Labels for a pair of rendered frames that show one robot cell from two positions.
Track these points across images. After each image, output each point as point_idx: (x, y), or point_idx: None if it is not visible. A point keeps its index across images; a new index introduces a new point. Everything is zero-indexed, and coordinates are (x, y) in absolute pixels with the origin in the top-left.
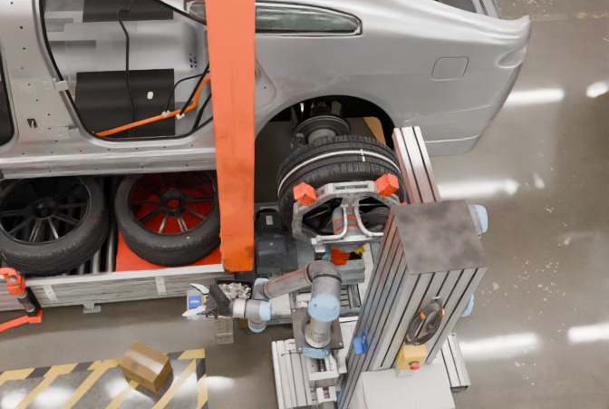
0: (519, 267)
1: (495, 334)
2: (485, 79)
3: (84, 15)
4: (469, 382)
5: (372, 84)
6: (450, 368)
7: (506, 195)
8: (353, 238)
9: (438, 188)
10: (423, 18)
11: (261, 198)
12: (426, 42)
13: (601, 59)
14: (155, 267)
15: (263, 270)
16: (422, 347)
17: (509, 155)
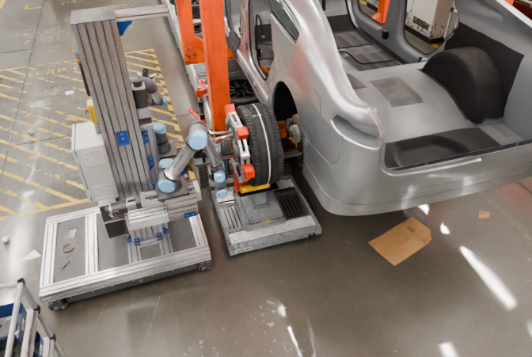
0: (295, 343)
1: (226, 324)
2: (327, 131)
3: (348, 56)
4: (131, 222)
5: (294, 89)
6: (140, 212)
7: (371, 331)
8: (210, 138)
9: (123, 13)
10: (318, 54)
11: (302, 183)
12: (310, 69)
13: None
14: None
15: None
16: (91, 104)
17: (423, 334)
